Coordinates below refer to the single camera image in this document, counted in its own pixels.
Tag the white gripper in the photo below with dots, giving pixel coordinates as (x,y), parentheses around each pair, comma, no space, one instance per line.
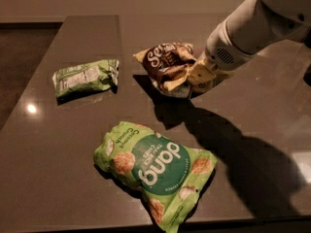
(221,50)

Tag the brown chip bag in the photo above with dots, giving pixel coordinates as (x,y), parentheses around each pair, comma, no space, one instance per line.
(168,66)

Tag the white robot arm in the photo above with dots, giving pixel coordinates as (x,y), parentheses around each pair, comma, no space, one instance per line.
(252,27)

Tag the green rice chip bag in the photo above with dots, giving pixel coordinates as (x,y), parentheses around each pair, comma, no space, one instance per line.
(170,176)

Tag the small crumpled green snack bag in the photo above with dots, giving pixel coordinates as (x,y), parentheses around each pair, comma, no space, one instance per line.
(84,78)

